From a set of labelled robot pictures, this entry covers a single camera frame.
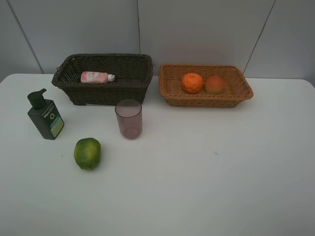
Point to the translucent purple plastic cup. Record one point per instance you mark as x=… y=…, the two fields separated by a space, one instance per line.
x=129 y=117

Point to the orange mandarin fruit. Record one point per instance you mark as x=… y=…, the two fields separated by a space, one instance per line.
x=192 y=83

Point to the red yellow peach fruit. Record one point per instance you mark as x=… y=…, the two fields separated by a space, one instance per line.
x=214 y=85

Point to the pink squeeze bottle white cap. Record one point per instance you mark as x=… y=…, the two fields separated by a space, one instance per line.
x=88 y=77

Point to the dark green pump bottle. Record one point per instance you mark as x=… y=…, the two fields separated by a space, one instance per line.
x=45 y=115

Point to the light orange wicker basket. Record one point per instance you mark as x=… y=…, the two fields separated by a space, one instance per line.
x=236 y=87

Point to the dark brown wicker basket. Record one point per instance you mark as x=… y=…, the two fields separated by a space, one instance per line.
x=133 y=74

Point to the green citrus fruit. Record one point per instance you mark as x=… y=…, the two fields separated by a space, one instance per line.
x=87 y=153

